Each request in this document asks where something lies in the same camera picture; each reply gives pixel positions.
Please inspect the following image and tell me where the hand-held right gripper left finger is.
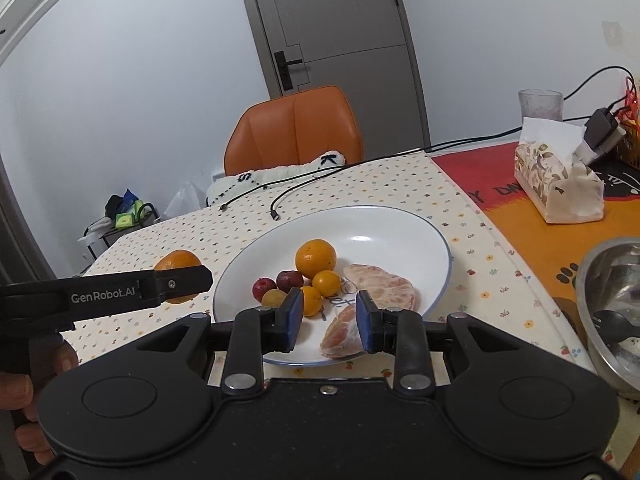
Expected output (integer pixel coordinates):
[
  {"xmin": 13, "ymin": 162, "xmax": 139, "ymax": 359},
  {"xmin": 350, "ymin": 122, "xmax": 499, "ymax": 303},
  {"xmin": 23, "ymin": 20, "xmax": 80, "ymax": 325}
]
[{"xmin": 134, "ymin": 287, "xmax": 305, "ymax": 397}]

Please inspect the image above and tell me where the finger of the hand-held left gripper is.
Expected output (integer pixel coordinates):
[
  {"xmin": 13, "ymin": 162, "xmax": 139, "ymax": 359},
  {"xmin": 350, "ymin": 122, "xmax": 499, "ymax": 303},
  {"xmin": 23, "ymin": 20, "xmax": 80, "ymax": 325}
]
[{"xmin": 137, "ymin": 265, "xmax": 214, "ymax": 307}]

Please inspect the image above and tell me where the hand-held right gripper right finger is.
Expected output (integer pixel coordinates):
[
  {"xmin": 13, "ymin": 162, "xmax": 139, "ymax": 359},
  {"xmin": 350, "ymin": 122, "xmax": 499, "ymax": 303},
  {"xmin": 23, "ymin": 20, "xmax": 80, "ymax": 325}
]
[{"xmin": 355, "ymin": 289, "xmax": 526, "ymax": 396}]

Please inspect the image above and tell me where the large orange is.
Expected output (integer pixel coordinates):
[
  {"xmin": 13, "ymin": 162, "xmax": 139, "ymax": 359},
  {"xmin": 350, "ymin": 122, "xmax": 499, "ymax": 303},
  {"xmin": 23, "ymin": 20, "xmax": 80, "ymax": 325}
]
[{"xmin": 153, "ymin": 249, "xmax": 203, "ymax": 305}]

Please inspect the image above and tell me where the small orange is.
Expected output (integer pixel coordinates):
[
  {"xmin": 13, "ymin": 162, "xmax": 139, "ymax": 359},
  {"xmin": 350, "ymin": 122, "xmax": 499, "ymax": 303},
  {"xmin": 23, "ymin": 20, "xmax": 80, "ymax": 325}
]
[
  {"xmin": 299, "ymin": 286, "xmax": 324, "ymax": 318},
  {"xmin": 312, "ymin": 269, "xmax": 343, "ymax": 298}
]

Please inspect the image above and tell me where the short peeled pomelo segment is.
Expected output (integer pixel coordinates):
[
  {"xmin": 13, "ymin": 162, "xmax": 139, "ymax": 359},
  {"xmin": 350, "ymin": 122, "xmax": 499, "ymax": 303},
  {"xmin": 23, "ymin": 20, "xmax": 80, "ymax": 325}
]
[{"xmin": 320, "ymin": 302, "xmax": 368, "ymax": 359}]

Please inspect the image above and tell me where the large brown longan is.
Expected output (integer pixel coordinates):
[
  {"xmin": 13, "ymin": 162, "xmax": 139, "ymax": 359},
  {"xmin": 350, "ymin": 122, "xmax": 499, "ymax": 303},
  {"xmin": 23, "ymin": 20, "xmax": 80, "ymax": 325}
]
[{"xmin": 261, "ymin": 288, "xmax": 288, "ymax": 311}]

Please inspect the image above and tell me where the long peeled pomelo segment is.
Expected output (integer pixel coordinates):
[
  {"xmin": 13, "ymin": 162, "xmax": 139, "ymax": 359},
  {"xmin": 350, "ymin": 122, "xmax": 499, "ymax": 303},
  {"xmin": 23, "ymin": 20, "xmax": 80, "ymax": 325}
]
[{"xmin": 342, "ymin": 263, "xmax": 417, "ymax": 311}]

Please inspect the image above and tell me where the white plate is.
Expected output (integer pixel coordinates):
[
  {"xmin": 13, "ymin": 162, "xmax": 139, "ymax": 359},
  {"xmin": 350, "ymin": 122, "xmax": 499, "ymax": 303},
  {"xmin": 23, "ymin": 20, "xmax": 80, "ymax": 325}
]
[{"xmin": 212, "ymin": 205, "xmax": 453, "ymax": 367}]

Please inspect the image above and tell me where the person's left hand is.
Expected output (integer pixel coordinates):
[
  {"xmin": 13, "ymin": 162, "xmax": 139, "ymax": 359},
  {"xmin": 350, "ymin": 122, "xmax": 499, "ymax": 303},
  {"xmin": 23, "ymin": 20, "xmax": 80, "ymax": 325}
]
[{"xmin": 0, "ymin": 334, "xmax": 80, "ymax": 466}]

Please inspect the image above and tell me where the dark red jujube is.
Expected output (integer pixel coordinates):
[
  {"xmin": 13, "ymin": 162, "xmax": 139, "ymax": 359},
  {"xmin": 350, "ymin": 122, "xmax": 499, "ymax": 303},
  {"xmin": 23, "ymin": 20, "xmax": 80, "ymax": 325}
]
[{"xmin": 276, "ymin": 270, "xmax": 305, "ymax": 293}]

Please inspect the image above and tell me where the medium orange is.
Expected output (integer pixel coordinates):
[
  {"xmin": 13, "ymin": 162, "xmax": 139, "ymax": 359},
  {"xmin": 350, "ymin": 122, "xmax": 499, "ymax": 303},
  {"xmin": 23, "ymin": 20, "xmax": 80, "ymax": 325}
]
[{"xmin": 294, "ymin": 239, "xmax": 338, "ymax": 280}]

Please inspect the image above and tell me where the black shelf rack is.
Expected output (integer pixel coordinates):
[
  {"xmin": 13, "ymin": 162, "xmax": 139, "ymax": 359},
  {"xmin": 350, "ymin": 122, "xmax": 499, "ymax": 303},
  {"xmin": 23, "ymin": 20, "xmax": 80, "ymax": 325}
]
[{"xmin": 82, "ymin": 215, "xmax": 161, "ymax": 262}]

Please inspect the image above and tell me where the translucent plastic bag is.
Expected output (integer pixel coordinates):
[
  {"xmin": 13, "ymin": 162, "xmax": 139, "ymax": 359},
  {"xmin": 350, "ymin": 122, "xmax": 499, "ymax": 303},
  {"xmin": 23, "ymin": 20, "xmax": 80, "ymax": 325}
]
[{"xmin": 164, "ymin": 180, "xmax": 208, "ymax": 219}]

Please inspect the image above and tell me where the white fluffy cushion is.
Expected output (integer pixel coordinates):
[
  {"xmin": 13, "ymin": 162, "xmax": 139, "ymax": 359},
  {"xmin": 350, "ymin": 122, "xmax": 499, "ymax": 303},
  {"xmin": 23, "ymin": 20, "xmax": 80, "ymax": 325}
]
[{"xmin": 206, "ymin": 149, "xmax": 348, "ymax": 208}]

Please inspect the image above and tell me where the red and orange mat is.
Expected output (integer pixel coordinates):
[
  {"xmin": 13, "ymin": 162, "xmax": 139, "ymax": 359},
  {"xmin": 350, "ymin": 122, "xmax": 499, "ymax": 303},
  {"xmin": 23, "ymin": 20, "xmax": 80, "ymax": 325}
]
[{"xmin": 431, "ymin": 141, "xmax": 640, "ymax": 361}]

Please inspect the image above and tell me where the orange leather chair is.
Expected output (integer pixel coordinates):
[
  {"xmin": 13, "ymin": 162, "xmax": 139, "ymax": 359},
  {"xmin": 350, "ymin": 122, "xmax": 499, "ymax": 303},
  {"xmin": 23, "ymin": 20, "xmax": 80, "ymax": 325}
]
[{"xmin": 223, "ymin": 85, "xmax": 365, "ymax": 177}]

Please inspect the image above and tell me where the floral tissue box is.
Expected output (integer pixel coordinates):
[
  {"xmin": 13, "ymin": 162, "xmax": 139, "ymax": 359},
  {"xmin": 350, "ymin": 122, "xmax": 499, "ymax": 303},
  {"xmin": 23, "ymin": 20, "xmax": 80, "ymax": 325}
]
[{"xmin": 514, "ymin": 116, "xmax": 605, "ymax": 224}]

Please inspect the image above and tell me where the steel bowl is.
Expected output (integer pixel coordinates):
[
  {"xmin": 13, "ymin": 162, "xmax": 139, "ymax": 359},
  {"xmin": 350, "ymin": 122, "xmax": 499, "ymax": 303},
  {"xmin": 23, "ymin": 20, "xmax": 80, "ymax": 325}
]
[{"xmin": 575, "ymin": 237, "xmax": 640, "ymax": 401}]

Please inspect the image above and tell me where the clear glass cup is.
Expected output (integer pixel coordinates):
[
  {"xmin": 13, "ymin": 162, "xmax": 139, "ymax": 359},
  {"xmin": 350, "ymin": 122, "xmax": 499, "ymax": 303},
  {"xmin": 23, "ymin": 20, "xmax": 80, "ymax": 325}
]
[{"xmin": 517, "ymin": 89, "xmax": 564, "ymax": 123}]

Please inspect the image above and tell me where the grey door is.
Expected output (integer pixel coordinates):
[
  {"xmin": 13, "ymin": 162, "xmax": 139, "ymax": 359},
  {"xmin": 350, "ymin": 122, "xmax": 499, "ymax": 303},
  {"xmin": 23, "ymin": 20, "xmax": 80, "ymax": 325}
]
[{"xmin": 235, "ymin": 0, "xmax": 432, "ymax": 151}]

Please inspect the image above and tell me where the black power adapter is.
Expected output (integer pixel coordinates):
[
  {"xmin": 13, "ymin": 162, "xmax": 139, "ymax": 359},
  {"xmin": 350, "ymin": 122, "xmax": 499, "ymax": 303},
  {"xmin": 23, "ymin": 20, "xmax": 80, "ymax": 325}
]
[{"xmin": 584, "ymin": 107, "xmax": 626, "ymax": 153}]

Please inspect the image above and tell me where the orange basket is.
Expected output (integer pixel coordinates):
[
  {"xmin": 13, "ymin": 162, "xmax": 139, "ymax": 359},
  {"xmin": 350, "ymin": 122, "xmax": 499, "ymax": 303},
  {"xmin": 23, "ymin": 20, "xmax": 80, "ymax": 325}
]
[{"xmin": 616, "ymin": 120, "xmax": 640, "ymax": 171}]

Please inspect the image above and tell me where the red knot ornament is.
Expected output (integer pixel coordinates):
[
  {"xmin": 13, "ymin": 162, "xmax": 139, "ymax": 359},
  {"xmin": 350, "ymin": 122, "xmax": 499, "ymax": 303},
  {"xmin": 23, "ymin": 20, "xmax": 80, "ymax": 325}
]
[{"xmin": 622, "ymin": 76, "xmax": 640, "ymax": 123}]

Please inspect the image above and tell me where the black usb cable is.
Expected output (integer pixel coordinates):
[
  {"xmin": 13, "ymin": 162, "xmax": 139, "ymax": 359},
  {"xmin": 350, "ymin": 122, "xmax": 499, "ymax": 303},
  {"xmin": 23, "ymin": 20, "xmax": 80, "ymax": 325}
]
[
  {"xmin": 218, "ymin": 130, "xmax": 523, "ymax": 212},
  {"xmin": 270, "ymin": 130, "xmax": 523, "ymax": 222}
]

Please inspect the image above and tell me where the black door handle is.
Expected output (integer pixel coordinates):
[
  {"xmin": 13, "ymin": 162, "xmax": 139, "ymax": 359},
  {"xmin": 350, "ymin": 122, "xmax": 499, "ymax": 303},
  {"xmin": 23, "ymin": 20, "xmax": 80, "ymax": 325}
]
[{"xmin": 274, "ymin": 50, "xmax": 304, "ymax": 92}]

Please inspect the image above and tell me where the black power cable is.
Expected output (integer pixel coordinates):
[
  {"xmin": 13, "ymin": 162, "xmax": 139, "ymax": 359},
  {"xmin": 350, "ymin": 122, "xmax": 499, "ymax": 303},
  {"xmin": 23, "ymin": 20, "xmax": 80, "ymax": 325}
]
[{"xmin": 562, "ymin": 65, "xmax": 639, "ymax": 111}]

